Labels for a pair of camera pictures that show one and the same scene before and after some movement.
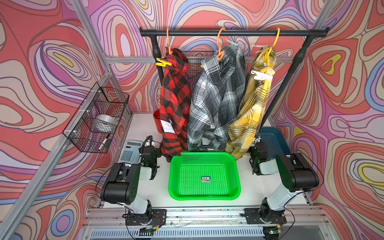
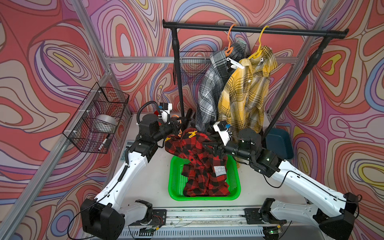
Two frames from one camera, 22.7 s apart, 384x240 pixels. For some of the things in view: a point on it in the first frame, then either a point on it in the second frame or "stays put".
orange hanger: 168,39 -> 180,132
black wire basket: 92,126 stays put
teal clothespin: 232,43 -> 241,40
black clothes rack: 313,33 -> 329,34
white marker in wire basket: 99,148 stays put
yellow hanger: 267,57 -> 258,54
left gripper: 158,151 -> 174,127
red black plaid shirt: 175,102 -> 206,174
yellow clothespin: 163,63 -> 193,133
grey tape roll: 109,118 stays put
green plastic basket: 204,176 stays put
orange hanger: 221,53 -> 230,49
